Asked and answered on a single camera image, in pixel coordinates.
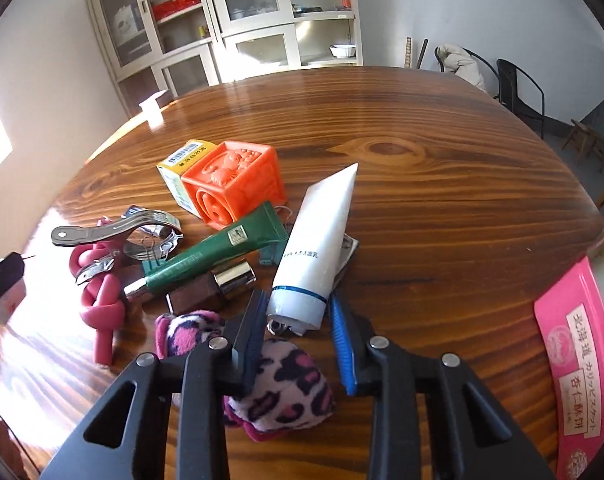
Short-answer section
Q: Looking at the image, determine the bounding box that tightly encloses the beige glass door cabinet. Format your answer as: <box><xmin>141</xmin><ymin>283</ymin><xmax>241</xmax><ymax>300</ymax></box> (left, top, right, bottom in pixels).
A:
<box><xmin>86</xmin><ymin>0</ymin><xmax>221</xmax><ymax>118</ymax></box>
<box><xmin>202</xmin><ymin>0</ymin><xmax>364</xmax><ymax>83</ymax></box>

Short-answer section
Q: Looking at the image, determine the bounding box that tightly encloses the white printed bag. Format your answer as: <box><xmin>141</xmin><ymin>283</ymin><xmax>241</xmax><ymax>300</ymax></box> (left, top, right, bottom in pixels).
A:
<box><xmin>114</xmin><ymin>5</ymin><xmax>144</xmax><ymax>43</ymax></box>

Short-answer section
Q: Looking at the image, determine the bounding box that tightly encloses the small foil sachet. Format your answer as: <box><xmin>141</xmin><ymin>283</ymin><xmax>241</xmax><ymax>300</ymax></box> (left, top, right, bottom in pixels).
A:
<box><xmin>332</xmin><ymin>232</ymin><xmax>361</xmax><ymax>286</ymax></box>

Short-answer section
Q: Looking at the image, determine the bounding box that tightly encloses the brown bottle silver cap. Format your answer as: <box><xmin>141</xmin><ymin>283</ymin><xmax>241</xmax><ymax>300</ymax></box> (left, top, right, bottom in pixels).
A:
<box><xmin>166</xmin><ymin>260</ymin><xmax>257</xmax><ymax>315</ymax></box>

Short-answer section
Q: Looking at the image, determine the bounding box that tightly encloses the orange embossed toy cube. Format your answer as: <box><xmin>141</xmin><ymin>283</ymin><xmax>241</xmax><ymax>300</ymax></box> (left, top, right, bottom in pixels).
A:
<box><xmin>181</xmin><ymin>141</ymin><xmax>288</xmax><ymax>225</ymax></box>

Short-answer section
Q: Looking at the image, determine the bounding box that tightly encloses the yellow green small box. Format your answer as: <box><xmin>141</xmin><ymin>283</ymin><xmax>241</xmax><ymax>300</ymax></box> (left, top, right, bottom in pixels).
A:
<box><xmin>156</xmin><ymin>138</ymin><xmax>218</xmax><ymax>211</ymax></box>

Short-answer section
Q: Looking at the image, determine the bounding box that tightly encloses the row of red packs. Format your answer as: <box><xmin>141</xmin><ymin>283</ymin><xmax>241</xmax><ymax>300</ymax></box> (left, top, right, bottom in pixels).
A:
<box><xmin>152</xmin><ymin>0</ymin><xmax>203</xmax><ymax>18</ymax></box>

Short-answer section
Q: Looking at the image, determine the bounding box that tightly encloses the beige puffer jacket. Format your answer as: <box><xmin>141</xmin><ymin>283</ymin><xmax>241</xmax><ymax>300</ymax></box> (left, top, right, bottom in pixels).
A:
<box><xmin>438</xmin><ymin>44</ymin><xmax>488</xmax><ymax>93</ymax></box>

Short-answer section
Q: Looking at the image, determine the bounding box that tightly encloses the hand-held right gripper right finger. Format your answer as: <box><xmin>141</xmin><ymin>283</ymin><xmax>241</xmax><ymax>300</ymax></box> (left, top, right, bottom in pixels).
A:
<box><xmin>329</xmin><ymin>292</ymin><xmax>558</xmax><ymax>480</ymax></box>

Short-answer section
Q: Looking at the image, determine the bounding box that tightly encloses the silver metal clamp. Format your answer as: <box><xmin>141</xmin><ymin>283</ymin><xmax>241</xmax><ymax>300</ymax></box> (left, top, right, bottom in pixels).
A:
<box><xmin>51</xmin><ymin>205</ymin><xmax>184</xmax><ymax>281</ymax></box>

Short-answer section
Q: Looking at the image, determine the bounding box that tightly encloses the small metal clip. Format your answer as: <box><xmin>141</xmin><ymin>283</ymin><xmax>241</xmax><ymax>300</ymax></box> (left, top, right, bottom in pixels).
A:
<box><xmin>267</xmin><ymin>317</ymin><xmax>305</xmax><ymax>337</ymax></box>

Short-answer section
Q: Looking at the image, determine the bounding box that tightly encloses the white red printed packet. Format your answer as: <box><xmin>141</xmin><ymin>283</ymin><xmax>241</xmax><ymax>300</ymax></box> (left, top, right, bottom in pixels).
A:
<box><xmin>0</xmin><ymin>285</ymin><xmax>27</xmax><ymax>325</ymax></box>

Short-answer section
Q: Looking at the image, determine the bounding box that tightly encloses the leopard print plush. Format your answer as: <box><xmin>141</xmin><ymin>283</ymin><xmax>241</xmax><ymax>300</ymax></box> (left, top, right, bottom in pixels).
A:
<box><xmin>154</xmin><ymin>310</ymin><xmax>335</xmax><ymax>443</ymax></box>

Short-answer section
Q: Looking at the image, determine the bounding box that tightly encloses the black metal chair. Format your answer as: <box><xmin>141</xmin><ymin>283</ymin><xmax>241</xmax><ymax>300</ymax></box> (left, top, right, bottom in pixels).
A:
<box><xmin>496</xmin><ymin>59</ymin><xmax>549</xmax><ymax>138</ymax></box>
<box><xmin>434</xmin><ymin>46</ymin><xmax>501</xmax><ymax>101</ymax></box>

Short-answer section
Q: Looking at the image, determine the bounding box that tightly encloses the teal binder clip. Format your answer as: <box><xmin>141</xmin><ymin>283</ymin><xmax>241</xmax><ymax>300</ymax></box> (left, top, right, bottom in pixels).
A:
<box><xmin>138</xmin><ymin>240</ymin><xmax>168</xmax><ymax>275</ymax></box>

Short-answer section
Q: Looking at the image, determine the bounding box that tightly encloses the pink knotted foam rope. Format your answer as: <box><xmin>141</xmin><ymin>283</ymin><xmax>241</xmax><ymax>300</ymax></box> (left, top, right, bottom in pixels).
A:
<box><xmin>69</xmin><ymin>217</ymin><xmax>129</xmax><ymax>365</ymax></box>

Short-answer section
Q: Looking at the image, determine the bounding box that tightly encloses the wooden stool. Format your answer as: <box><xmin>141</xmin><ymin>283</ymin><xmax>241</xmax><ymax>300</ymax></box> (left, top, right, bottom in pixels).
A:
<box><xmin>562</xmin><ymin>119</ymin><xmax>604</xmax><ymax>171</ymax></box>

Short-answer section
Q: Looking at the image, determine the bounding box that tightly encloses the pink tin box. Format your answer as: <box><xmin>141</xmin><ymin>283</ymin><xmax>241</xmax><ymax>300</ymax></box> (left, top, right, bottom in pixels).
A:
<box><xmin>534</xmin><ymin>220</ymin><xmax>604</xmax><ymax>480</ymax></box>

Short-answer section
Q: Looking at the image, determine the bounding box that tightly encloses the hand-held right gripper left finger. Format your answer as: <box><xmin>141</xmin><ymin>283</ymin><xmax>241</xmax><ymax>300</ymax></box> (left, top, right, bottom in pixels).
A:
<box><xmin>39</xmin><ymin>287</ymin><xmax>271</xmax><ymax>480</ymax></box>

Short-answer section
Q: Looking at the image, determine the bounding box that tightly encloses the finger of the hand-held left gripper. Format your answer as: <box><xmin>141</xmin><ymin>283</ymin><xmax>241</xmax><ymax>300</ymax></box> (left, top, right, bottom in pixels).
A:
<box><xmin>0</xmin><ymin>252</ymin><xmax>26</xmax><ymax>316</ymax></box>

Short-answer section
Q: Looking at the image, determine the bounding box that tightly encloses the white cream tube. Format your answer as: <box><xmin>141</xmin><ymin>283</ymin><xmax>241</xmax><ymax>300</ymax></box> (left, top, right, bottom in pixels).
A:
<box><xmin>266</xmin><ymin>162</ymin><xmax>359</xmax><ymax>337</ymax></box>

